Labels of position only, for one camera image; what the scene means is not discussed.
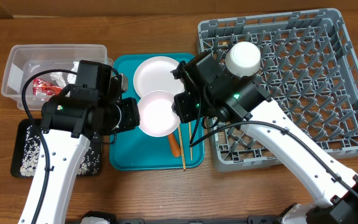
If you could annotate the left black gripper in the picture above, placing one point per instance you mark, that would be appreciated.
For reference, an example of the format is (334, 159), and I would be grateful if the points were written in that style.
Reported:
(132, 116)

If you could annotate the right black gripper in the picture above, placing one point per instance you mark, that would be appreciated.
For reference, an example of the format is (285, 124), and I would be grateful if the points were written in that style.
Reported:
(185, 101)

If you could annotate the orange carrot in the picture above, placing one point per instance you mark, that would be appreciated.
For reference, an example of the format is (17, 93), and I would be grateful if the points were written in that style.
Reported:
(174, 146)

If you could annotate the large pink plate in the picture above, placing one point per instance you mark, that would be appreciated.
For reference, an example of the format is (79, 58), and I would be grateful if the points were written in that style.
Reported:
(155, 74)

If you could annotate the white upturned bowl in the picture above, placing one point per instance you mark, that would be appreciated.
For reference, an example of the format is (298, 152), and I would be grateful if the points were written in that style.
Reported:
(243, 59)

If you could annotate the red snack wrapper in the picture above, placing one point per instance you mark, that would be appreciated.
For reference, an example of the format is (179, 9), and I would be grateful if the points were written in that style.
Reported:
(43, 88)

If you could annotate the white tissue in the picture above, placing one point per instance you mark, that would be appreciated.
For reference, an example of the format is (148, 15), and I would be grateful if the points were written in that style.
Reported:
(75, 66)
(62, 82)

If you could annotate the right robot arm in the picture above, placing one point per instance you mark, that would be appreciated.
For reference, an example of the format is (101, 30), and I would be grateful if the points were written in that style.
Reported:
(229, 94)

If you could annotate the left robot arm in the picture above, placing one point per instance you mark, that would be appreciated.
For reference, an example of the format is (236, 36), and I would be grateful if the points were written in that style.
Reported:
(53, 160)

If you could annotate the teal plastic tray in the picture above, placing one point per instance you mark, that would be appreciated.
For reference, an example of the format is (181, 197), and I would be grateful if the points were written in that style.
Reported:
(134, 150)

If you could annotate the left wooden chopstick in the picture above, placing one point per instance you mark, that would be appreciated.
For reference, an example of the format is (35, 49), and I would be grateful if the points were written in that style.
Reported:
(181, 147)

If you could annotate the food scraps and rice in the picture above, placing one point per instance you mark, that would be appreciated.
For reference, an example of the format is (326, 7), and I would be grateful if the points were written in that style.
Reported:
(30, 152)

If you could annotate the black plastic tray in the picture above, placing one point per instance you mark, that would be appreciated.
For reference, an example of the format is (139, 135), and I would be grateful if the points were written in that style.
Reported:
(20, 149)

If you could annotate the clear plastic bin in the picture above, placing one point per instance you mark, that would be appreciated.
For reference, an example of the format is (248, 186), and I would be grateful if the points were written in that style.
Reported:
(27, 60)

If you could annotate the grey dish rack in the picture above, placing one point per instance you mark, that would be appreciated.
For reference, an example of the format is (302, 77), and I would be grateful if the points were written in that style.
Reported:
(308, 65)

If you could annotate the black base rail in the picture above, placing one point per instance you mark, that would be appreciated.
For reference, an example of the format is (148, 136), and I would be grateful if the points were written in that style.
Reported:
(109, 218)

